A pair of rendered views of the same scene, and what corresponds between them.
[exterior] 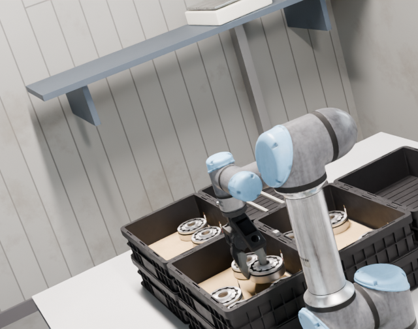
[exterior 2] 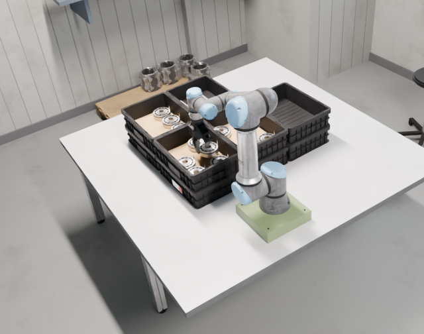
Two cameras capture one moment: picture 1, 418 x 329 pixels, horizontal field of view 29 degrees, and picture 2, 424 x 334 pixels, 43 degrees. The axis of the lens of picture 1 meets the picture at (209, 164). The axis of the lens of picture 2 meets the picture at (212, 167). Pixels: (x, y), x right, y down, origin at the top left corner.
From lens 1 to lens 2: 0.67 m
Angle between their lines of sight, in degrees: 20
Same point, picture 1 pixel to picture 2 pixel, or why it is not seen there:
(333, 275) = (254, 169)
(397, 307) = (279, 185)
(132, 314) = (125, 159)
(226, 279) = (184, 150)
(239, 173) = (206, 105)
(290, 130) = (247, 101)
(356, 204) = not seen: hidden behind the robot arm
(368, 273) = (268, 167)
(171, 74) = not seen: outside the picture
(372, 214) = (265, 123)
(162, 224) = (144, 108)
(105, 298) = (106, 146)
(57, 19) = not seen: outside the picture
